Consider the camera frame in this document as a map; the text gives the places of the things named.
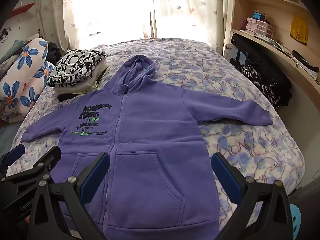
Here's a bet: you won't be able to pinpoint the printed fleece bed blanket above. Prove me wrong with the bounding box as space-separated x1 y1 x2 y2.
5 39 307 240

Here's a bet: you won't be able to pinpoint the light blue stool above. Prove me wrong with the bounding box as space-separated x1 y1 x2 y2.
289 204 302 240

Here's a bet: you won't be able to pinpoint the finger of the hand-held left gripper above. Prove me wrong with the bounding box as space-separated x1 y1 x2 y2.
0 146 62 188
0 144 26 173

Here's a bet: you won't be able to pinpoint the black and white printed garment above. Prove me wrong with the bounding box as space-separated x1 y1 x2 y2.
47 49 107 88

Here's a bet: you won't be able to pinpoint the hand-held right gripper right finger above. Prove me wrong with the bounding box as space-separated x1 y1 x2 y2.
211 152 293 240

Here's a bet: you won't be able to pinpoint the long black bag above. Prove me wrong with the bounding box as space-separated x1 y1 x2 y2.
230 33 293 109

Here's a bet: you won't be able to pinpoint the white cardboard box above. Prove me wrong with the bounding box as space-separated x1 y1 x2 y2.
223 44 242 64

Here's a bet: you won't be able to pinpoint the wooden bookshelf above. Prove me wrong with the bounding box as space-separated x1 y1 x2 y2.
230 0 320 130

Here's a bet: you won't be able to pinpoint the floral sheer curtain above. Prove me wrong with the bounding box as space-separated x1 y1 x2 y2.
41 0 154 53
150 0 234 54

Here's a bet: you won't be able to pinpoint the red wall shelf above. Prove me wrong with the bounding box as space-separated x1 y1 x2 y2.
10 3 35 18

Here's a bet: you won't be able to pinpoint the stack of pink boxes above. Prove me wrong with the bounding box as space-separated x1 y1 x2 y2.
245 17 275 37

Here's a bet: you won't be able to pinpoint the black and white patterned cloth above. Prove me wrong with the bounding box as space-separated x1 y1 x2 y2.
239 65 279 108

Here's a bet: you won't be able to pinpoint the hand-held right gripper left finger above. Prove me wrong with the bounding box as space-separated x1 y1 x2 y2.
28 152 110 240

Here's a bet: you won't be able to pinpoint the white quilt with blue flowers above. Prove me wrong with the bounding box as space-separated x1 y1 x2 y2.
0 37 55 123

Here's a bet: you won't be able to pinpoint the yellow cloth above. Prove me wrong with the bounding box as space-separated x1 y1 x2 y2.
290 16 309 46

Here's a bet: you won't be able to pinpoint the cartoon face wall sticker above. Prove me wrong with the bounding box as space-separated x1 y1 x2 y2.
0 26 10 43

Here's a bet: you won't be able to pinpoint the grey-blue clothes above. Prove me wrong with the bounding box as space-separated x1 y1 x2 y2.
0 40 25 67

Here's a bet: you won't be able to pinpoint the black strap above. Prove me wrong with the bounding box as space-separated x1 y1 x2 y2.
292 50 320 72

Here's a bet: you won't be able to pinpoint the purple zip hoodie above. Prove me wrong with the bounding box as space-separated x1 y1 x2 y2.
20 55 273 240

